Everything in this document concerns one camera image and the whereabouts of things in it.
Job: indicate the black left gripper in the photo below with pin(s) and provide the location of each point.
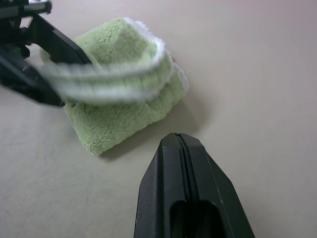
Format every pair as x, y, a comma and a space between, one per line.
12, 24

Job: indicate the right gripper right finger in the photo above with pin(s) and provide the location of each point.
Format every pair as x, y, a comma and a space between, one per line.
215, 198

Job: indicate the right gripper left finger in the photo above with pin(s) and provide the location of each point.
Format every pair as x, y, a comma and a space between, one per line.
163, 193

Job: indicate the green towel with white trim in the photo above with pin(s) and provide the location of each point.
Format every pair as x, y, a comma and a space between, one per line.
119, 119

